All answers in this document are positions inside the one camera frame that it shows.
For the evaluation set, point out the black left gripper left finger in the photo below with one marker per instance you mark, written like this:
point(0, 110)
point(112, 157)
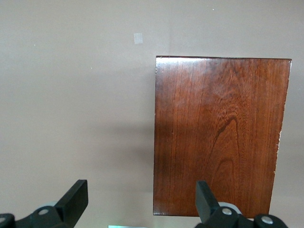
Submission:
point(71, 202)

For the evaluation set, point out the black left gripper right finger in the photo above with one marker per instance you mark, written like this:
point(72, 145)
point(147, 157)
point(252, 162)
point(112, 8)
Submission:
point(206, 204)

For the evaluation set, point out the dark brown wooden cabinet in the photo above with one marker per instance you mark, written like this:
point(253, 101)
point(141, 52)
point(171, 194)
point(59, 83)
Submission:
point(213, 133)

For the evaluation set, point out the small grey tape patch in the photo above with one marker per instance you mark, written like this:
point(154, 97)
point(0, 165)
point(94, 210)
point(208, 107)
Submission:
point(138, 38)

